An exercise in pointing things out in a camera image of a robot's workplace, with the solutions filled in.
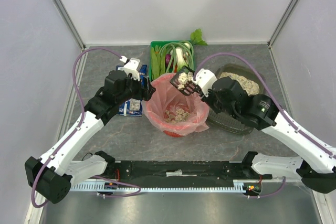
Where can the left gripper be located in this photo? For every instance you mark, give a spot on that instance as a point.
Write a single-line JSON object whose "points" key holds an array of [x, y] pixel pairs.
{"points": [[143, 91]]}

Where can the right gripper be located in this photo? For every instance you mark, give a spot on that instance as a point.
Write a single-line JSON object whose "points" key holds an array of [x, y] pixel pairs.
{"points": [[198, 89]]}

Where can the pink plastic bag liner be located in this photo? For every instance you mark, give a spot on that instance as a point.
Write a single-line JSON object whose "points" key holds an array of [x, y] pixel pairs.
{"points": [[168, 98]]}

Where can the black litter scoop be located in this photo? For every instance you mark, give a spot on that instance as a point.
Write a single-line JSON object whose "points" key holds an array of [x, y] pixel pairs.
{"points": [[190, 88]]}

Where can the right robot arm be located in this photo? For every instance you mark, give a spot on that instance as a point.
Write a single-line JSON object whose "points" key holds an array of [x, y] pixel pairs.
{"points": [[316, 166]]}

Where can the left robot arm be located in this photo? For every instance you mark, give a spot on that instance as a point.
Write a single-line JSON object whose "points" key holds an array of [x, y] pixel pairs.
{"points": [[53, 174]]}

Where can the dark translucent litter box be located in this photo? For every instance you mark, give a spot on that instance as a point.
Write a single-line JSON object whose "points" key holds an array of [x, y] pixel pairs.
{"points": [[223, 120]]}

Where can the blue Doritos chip bag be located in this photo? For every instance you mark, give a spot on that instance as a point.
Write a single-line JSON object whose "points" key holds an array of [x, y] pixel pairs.
{"points": [[133, 107]]}

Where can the green lettuce leaf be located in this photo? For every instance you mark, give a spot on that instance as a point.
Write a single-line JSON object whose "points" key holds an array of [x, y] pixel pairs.
{"points": [[157, 65]]}

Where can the green vegetable tray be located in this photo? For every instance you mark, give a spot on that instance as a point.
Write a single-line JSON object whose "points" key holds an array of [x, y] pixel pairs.
{"points": [[156, 45]]}

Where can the purple onion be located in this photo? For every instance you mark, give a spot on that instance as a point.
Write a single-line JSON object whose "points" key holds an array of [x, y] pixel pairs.
{"points": [[167, 59]]}

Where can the white bok choy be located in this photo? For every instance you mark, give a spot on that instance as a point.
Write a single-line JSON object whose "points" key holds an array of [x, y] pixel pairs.
{"points": [[180, 54]]}

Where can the green long beans bundle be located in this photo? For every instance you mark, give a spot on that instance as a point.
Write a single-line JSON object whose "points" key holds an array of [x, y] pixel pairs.
{"points": [[165, 50]]}

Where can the green leaf sprig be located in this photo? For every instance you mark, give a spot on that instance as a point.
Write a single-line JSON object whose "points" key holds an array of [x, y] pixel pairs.
{"points": [[196, 38]]}

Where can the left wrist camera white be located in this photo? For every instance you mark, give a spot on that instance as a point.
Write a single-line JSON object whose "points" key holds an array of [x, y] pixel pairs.
{"points": [[131, 67]]}

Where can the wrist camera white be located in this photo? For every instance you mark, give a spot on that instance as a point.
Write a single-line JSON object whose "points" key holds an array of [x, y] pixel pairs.
{"points": [[131, 67], [204, 80]]}

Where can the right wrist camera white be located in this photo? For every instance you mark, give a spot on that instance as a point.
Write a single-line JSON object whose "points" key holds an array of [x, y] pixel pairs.
{"points": [[204, 80]]}

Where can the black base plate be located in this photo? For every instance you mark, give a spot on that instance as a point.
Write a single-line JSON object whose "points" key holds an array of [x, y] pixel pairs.
{"points": [[179, 174]]}

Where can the white cable duct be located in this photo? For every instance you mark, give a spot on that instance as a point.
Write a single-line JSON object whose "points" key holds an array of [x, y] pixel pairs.
{"points": [[100, 186]]}

